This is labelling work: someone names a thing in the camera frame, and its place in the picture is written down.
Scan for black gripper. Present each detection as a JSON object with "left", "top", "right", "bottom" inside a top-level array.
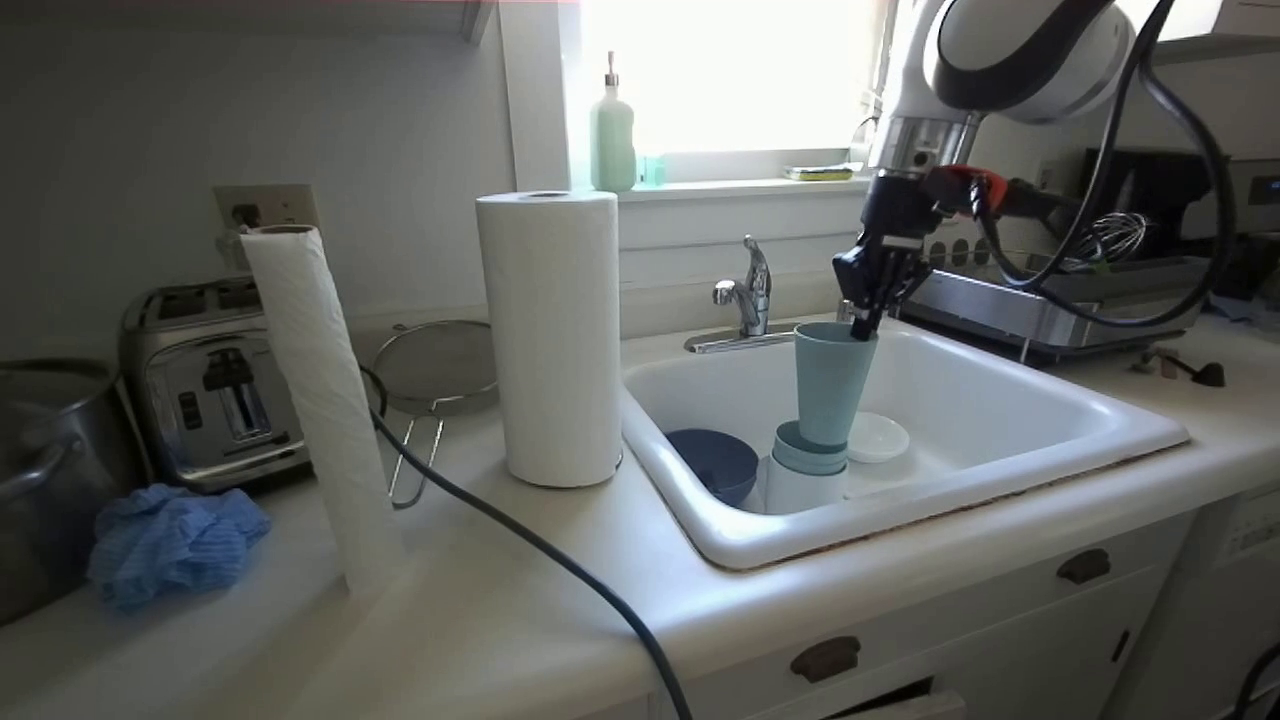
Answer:
[{"left": 833, "top": 169, "right": 964, "bottom": 342}]

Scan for light blue cup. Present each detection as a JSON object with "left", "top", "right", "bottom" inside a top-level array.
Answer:
[{"left": 796, "top": 326, "right": 876, "bottom": 449}]

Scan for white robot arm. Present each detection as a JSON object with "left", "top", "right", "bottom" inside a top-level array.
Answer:
[{"left": 833, "top": 0, "right": 1137, "bottom": 342}]

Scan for metal dish rack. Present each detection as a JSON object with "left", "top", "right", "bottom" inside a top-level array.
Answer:
[{"left": 900, "top": 255, "right": 1202, "bottom": 361}]

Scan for white kitchen sink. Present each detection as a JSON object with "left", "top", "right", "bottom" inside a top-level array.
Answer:
[{"left": 619, "top": 326, "right": 1189, "bottom": 568}]

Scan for white cup in sink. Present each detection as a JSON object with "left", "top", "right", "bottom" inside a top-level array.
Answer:
[{"left": 762, "top": 420, "right": 846, "bottom": 517}]

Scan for yellow green sponge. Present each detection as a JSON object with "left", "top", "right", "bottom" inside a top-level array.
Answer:
[{"left": 792, "top": 163, "right": 861, "bottom": 186}]

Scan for chrome faucet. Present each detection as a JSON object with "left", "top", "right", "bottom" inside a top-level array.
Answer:
[{"left": 683, "top": 236, "right": 788, "bottom": 353}]

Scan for white round lid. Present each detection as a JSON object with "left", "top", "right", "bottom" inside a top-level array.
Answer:
[{"left": 846, "top": 414, "right": 910, "bottom": 477}]

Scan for dark blue bowl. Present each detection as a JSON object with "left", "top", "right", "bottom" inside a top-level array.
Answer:
[{"left": 667, "top": 430, "right": 758, "bottom": 508}]

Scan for green soap bottle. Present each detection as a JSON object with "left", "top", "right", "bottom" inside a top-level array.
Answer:
[{"left": 591, "top": 64, "right": 635, "bottom": 194}]

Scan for white paper towel roll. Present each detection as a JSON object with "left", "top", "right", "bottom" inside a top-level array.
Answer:
[{"left": 476, "top": 194, "right": 619, "bottom": 490}]

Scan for black spoon utensil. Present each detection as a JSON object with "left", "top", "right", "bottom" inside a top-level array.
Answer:
[{"left": 1132, "top": 349, "right": 1227, "bottom": 387}]

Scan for white cabinet drawers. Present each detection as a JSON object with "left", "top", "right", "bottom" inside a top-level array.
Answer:
[{"left": 678, "top": 493, "right": 1276, "bottom": 720}]

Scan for metal mesh strainer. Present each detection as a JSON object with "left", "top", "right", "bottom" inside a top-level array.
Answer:
[{"left": 368, "top": 322, "right": 494, "bottom": 508}]

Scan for unrolled paper towel sheet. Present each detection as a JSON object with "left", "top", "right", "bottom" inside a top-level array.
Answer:
[{"left": 243, "top": 230, "right": 403, "bottom": 595}]

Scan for silver toaster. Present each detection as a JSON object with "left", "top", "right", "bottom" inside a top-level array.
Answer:
[{"left": 119, "top": 277, "right": 308, "bottom": 493}]

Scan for blue crumpled cloth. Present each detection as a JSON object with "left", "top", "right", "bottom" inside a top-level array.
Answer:
[{"left": 87, "top": 485, "right": 273, "bottom": 613}]

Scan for metal pot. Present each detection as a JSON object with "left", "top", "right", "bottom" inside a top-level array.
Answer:
[{"left": 0, "top": 361, "right": 142, "bottom": 625}]

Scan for black power cable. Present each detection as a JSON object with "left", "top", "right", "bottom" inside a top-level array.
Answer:
[{"left": 358, "top": 363, "right": 697, "bottom": 720}]

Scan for wall power outlet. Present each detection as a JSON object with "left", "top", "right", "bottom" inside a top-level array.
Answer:
[{"left": 210, "top": 186, "right": 321, "bottom": 267}]

